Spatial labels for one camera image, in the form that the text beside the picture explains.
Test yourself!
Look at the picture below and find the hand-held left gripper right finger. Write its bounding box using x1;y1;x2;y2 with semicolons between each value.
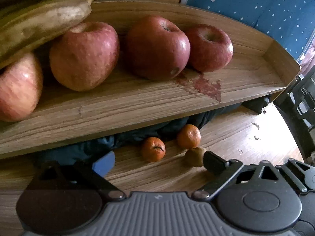
191;150;289;201

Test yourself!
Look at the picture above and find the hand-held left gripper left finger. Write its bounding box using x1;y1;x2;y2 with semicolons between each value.
30;151;126;201

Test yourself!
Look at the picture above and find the curved wooden shelf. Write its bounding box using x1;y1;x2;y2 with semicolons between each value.
0;0;302;159

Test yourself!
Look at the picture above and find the dark blue cloth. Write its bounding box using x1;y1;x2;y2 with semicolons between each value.
32;96;270;163

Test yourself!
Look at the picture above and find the small tangerine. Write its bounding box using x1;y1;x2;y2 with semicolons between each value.
177;124;201;149
141;137;166;163

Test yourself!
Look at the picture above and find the pale red apple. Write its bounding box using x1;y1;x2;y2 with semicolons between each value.
0;52;43;122

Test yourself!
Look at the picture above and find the blue polka dot cloth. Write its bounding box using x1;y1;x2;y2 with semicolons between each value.
181;0;315;62

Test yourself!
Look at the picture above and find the small dark red apple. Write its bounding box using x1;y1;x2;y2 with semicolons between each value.
184;24;233;73

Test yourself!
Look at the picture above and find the banana bunch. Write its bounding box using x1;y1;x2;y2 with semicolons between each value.
0;0;100;69

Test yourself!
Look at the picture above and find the small green kiwi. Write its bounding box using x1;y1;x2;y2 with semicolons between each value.
184;147;207;168

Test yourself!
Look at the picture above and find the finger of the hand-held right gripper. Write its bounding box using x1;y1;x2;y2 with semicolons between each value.
278;159;312;194

